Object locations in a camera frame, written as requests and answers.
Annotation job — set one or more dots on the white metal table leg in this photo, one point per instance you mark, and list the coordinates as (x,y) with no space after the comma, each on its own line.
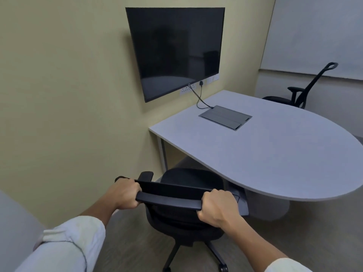
(163,154)

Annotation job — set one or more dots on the person's left hand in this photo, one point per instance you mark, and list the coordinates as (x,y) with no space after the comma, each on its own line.
(122,195)

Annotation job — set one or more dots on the person's right forearm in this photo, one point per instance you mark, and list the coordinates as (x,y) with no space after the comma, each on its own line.
(255,246)

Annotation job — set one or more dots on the person's left thumb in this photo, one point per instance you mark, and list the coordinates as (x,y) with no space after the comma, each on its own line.
(132,203)

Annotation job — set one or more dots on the person's left forearm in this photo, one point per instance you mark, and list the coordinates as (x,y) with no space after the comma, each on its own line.
(71,240)

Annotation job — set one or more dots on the person's right hand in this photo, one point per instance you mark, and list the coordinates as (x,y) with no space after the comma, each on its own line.
(221,209)

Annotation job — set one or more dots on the white wall socket strip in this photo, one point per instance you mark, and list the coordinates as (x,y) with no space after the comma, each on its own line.
(211,79)

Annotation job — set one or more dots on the black wall-mounted monitor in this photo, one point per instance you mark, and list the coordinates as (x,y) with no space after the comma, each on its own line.
(175,50)

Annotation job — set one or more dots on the black mesh-back office chair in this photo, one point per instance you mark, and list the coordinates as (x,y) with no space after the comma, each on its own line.
(300,94)

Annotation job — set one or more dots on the person's right thumb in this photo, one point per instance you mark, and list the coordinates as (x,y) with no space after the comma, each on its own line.
(204,215)

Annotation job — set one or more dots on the white wall whiteboard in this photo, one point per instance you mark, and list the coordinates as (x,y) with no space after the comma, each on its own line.
(314,33)

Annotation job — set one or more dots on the black office chair with seat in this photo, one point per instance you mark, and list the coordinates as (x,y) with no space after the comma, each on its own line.
(181,215)

